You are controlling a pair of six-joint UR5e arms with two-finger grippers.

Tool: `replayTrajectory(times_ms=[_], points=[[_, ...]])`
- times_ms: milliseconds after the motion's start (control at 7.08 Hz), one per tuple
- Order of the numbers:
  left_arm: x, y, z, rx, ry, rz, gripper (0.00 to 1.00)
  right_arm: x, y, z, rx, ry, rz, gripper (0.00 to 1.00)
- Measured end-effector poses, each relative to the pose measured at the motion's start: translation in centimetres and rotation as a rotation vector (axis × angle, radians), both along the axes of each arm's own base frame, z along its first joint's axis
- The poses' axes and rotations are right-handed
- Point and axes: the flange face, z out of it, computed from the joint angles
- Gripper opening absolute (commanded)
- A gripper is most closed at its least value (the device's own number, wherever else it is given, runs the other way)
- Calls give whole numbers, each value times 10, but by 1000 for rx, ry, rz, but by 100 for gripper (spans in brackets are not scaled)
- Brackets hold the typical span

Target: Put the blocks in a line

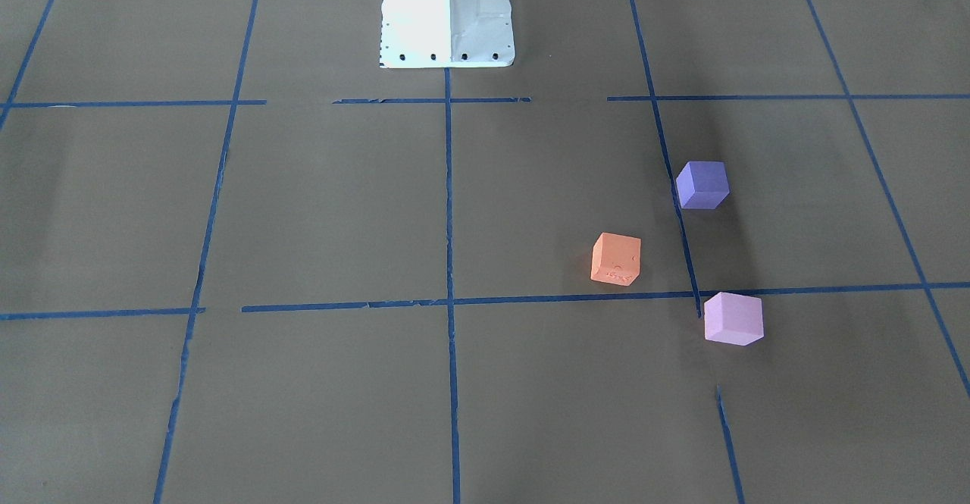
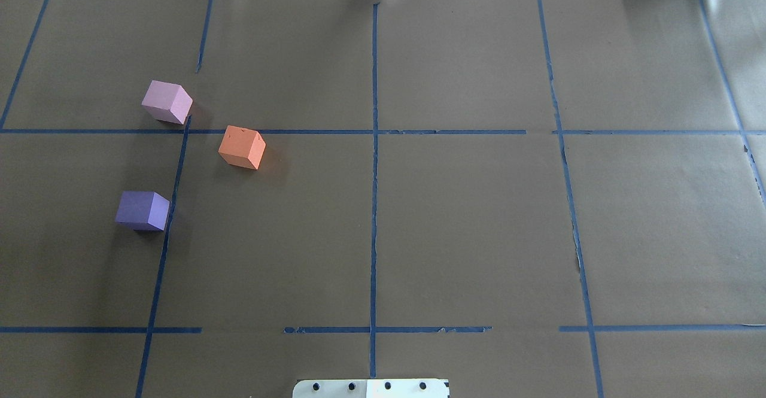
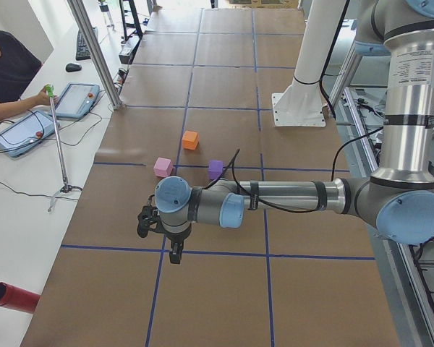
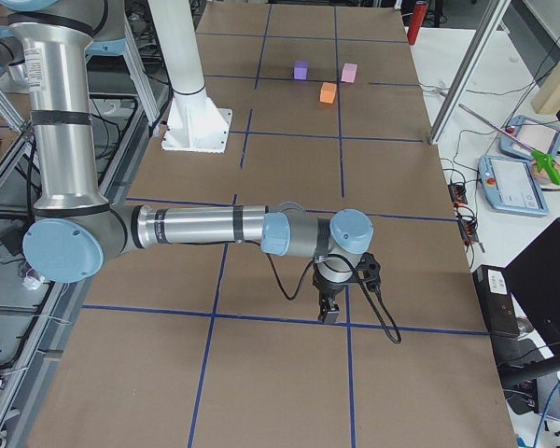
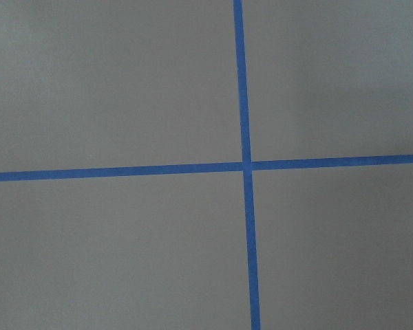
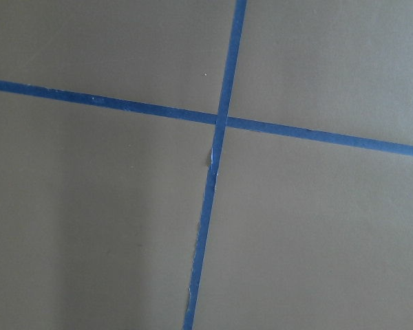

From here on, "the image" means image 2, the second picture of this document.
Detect orange foam cube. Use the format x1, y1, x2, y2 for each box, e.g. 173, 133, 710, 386
218, 125, 266, 171

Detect pink foam cube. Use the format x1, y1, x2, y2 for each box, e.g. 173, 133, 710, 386
141, 80, 193, 124

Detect purple foam cube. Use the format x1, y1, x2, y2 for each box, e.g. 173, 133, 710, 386
115, 191, 170, 232

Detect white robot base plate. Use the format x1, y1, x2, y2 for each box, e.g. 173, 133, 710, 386
292, 378, 451, 397

